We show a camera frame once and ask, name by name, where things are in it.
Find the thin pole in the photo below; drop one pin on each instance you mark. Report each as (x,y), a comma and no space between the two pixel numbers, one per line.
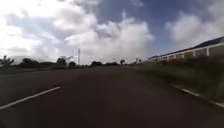
(79,56)

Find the row of trees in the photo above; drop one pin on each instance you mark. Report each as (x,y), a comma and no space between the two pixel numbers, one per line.
(61,62)

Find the grass verge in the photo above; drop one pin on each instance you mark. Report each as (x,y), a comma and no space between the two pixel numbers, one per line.
(196,75)

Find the white dashed centre line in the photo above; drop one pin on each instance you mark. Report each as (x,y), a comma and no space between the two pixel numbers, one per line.
(28,98)

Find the building with dark roof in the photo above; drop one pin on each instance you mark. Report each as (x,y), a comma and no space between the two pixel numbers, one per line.
(210,43)

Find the long white fence wall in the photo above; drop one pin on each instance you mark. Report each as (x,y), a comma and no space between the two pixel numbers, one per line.
(200,52)

